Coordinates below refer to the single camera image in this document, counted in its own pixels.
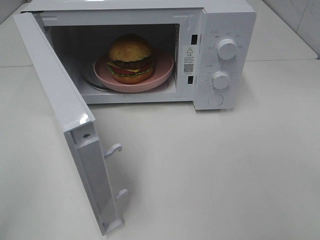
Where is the pink round plate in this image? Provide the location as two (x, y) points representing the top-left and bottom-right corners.
(93, 48), (174, 93)

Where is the round white door button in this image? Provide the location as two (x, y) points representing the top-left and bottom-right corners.
(208, 94), (224, 107)

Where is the burger with sesame-free bun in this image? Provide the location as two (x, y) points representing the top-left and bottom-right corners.
(107, 34), (155, 84)

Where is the white microwave door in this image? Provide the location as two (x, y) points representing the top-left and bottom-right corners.
(13, 12), (128, 235)

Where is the white microwave oven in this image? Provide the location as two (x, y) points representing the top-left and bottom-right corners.
(14, 0), (256, 110)

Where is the glass microwave turntable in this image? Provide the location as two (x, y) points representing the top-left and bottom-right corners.
(79, 63), (109, 92)

